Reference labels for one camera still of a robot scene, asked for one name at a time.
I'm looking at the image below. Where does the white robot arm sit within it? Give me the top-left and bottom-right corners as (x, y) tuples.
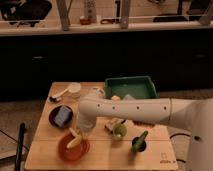
(77, 95), (213, 171)

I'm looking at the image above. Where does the green cup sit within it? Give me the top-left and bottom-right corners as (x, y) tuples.
(112, 124), (127, 140)

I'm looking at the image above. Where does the black office chair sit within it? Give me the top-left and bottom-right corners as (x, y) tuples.
(0, 0), (52, 27)

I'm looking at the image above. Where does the red bowl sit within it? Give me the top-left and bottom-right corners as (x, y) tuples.
(58, 133), (90, 162)

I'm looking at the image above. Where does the orange fruit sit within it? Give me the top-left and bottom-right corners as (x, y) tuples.
(111, 95), (120, 101)

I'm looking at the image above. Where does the green plastic tray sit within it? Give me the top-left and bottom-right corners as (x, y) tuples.
(104, 76), (158, 99)

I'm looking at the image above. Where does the grey cloth in tray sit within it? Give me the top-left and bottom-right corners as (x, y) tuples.
(123, 94), (135, 100)

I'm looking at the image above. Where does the black pole left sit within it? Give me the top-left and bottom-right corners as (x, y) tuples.
(14, 123), (26, 171)

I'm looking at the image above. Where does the white measuring scoop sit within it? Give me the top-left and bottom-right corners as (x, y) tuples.
(49, 82), (82, 102)

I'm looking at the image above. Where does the green pestle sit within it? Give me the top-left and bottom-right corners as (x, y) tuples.
(136, 131), (148, 145)

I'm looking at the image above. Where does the brown nut pile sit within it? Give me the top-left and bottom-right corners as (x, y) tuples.
(133, 121), (155, 128)

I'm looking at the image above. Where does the black floor cable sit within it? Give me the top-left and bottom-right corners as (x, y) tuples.
(169, 132), (193, 164)

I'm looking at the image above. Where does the blue grey sponge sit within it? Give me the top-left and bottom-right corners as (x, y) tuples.
(54, 106), (71, 127)

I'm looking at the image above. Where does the yellow banana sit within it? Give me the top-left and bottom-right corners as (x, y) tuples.
(67, 128), (83, 149)

